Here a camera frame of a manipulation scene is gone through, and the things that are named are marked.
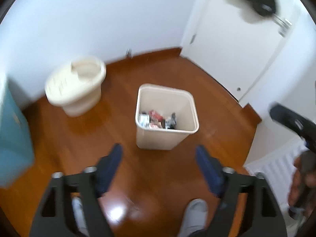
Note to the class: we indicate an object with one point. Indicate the white grey packet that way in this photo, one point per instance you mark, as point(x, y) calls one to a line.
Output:
point(144, 120)

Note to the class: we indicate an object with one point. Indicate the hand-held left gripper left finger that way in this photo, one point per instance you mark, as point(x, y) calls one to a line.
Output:
point(110, 169)

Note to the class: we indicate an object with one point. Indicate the person's right foot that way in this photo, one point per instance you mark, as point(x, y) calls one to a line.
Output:
point(193, 217)

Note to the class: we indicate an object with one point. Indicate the black printed packet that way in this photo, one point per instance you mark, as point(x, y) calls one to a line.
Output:
point(171, 123)

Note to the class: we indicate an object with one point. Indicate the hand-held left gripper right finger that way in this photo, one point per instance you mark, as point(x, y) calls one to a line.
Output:
point(210, 171)

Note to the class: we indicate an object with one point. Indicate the white ribbed panel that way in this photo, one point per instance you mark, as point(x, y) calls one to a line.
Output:
point(274, 165)

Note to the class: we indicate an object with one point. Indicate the white door hinge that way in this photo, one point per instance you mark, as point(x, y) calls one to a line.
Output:
point(193, 39)

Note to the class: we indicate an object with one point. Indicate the person's left foot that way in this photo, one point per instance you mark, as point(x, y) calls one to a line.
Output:
point(78, 214)

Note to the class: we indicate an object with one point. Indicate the white red flat packet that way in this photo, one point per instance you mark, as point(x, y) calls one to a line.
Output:
point(155, 126)

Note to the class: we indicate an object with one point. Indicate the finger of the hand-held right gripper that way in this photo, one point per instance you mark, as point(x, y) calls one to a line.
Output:
point(291, 122)

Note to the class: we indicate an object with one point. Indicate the beige swing bin lid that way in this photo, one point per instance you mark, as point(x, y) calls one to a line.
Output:
point(74, 88)

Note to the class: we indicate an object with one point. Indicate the beige plastic trash bin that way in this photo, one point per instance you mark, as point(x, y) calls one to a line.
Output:
point(160, 138)

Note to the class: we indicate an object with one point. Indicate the white door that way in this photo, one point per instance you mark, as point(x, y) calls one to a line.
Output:
point(229, 49)

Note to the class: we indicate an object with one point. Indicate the red printed packet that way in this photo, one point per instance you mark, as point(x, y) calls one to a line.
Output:
point(156, 115)

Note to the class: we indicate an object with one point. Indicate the teal box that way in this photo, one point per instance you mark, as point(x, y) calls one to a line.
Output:
point(13, 138)

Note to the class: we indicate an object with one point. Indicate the person's right hand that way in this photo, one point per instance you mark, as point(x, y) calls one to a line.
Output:
point(295, 190)

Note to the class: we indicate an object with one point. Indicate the person's foot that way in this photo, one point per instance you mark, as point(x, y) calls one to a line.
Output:
point(193, 217)
point(78, 214)

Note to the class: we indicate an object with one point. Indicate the metal door stop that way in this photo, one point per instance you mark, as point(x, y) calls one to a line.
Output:
point(128, 52)

